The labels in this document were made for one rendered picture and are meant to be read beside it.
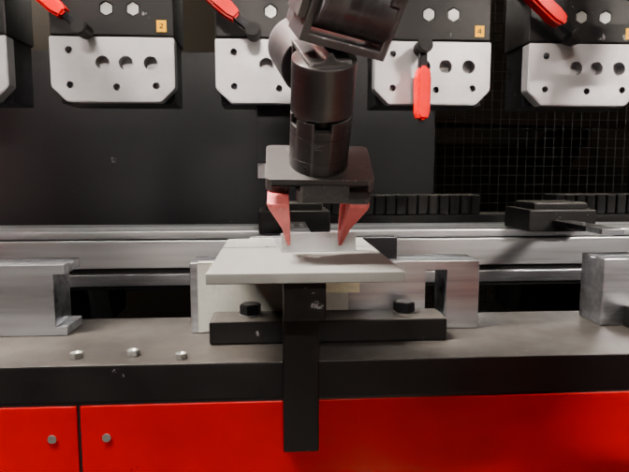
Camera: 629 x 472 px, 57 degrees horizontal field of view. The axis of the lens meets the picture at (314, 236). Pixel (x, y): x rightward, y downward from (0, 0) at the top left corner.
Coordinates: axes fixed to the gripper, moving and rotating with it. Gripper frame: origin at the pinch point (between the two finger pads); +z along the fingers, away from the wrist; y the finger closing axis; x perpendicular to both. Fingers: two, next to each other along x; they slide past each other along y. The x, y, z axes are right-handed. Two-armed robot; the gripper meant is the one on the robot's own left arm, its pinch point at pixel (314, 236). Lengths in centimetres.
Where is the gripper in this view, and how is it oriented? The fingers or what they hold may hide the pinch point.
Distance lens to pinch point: 62.2
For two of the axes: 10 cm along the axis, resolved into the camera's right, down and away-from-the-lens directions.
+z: -0.4, 7.9, 6.1
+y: -10.0, 0.0, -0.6
